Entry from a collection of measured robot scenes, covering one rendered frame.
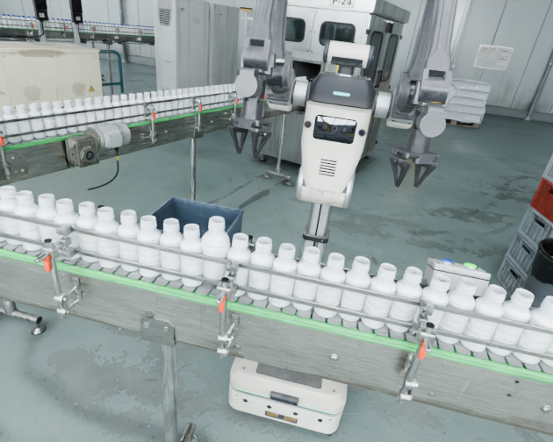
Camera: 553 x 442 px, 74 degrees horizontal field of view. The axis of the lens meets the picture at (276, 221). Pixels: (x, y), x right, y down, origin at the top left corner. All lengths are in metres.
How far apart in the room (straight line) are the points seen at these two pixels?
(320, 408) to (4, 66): 4.13
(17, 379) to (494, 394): 2.01
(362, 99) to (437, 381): 0.92
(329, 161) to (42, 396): 1.68
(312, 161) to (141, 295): 0.75
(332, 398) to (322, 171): 0.97
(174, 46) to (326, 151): 5.53
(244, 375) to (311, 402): 0.31
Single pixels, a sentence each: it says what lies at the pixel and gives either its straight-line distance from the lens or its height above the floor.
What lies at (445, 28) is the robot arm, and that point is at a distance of 1.08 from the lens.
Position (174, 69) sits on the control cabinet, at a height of 0.84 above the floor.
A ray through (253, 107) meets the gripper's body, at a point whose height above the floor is 1.43.
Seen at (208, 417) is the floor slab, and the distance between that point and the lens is 1.96.
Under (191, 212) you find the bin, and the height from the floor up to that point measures 0.89.
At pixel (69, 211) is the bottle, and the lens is 1.10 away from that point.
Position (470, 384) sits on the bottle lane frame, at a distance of 1.07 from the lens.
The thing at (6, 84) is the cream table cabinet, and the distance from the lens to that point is 4.68.
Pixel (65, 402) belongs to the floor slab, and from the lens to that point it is 2.13.
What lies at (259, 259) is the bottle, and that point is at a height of 1.13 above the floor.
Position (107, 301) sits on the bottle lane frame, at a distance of 1.14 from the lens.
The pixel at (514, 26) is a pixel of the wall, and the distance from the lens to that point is 13.40.
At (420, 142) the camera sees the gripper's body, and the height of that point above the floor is 1.40.
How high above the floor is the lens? 1.62
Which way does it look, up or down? 27 degrees down
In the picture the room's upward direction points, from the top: 7 degrees clockwise
